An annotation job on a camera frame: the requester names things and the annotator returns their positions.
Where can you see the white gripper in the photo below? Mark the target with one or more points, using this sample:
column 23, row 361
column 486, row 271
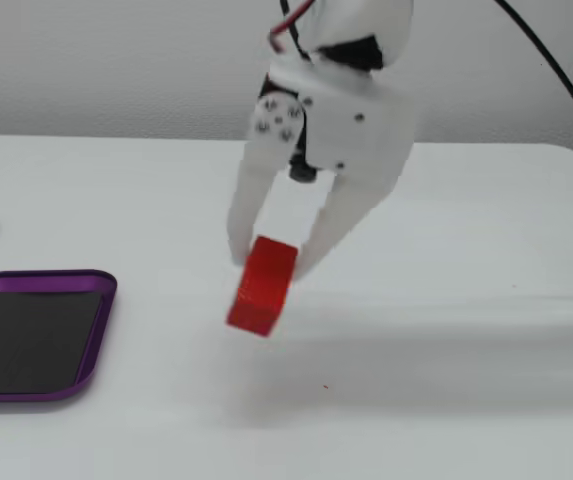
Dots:
column 353, row 135

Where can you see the red textured block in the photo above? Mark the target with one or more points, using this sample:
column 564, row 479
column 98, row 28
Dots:
column 263, row 287

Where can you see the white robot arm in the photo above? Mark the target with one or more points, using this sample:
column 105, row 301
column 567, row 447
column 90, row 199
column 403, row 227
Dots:
column 366, row 25

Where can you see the purple tray with black base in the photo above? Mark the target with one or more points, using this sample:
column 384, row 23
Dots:
column 36, row 335

